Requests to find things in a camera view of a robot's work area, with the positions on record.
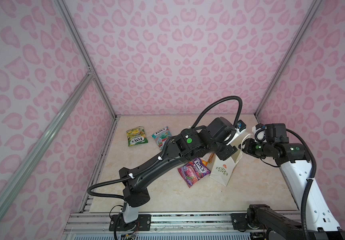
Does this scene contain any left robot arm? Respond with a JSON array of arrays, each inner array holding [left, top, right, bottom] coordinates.
[[87, 96, 242, 224]]

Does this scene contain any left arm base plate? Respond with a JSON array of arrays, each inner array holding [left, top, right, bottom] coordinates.
[[109, 214, 151, 232]]

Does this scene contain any purple Fox's candy bag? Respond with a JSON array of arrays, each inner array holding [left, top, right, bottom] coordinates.
[[178, 158, 211, 188]]

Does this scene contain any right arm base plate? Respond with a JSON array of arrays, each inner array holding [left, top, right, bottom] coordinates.
[[230, 213, 253, 232]]

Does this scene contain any white illustrated paper bag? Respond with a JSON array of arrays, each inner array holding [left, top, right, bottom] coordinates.
[[209, 130, 251, 187]]

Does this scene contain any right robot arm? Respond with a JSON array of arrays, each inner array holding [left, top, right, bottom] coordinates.
[[241, 124, 345, 240]]

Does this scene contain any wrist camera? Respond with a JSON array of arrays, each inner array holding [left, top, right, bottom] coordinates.
[[235, 120, 246, 133], [252, 124, 265, 143]]

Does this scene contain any teal Fox's candy bag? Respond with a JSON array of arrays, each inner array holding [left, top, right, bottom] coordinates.
[[152, 127, 172, 150]]

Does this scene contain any aluminium mounting rail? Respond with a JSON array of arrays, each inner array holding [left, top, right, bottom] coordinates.
[[61, 210, 326, 240]]

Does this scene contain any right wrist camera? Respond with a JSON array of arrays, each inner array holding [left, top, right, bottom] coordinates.
[[252, 124, 265, 143]]

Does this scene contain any yellow green Fox's candy bag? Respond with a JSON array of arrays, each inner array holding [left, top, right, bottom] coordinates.
[[126, 126, 148, 147]]

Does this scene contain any orange candy bag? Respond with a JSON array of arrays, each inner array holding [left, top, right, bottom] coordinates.
[[201, 153, 216, 169]]

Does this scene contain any diagonal aluminium frame bar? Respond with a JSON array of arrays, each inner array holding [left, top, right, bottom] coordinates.
[[0, 73, 93, 222]]

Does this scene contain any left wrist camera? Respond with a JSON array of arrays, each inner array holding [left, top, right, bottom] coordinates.
[[235, 120, 246, 133]]

